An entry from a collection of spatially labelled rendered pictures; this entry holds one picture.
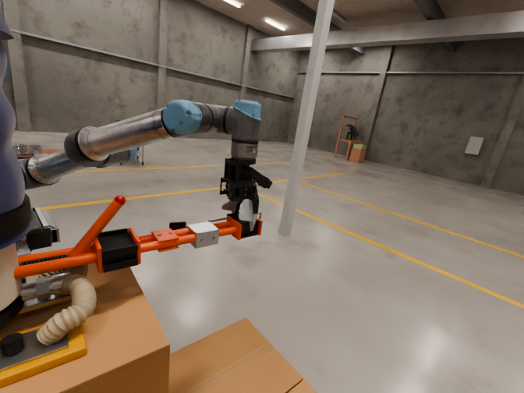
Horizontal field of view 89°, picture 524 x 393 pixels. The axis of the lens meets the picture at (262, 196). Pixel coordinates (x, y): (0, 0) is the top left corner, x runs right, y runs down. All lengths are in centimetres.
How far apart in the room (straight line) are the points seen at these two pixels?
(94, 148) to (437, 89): 1439
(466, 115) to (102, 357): 1425
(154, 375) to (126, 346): 8
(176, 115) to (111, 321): 46
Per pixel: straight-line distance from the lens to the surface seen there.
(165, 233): 73
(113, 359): 63
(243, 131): 73
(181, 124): 64
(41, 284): 71
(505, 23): 1071
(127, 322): 70
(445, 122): 1446
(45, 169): 124
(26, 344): 68
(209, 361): 132
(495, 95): 1438
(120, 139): 78
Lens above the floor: 154
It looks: 17 degrees down
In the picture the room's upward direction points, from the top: 8 degrees clockwise
